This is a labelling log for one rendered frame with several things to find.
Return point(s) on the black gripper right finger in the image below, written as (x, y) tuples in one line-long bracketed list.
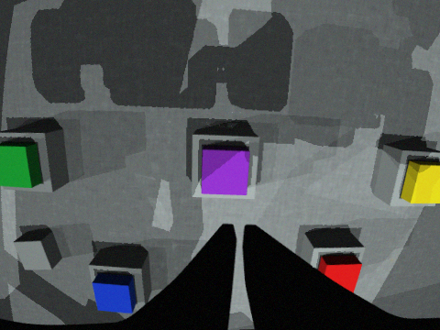
[(286, 293)]

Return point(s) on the red button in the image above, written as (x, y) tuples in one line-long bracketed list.
[(338, 256)]

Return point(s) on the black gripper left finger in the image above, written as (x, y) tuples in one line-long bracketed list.
[(198, 299)]

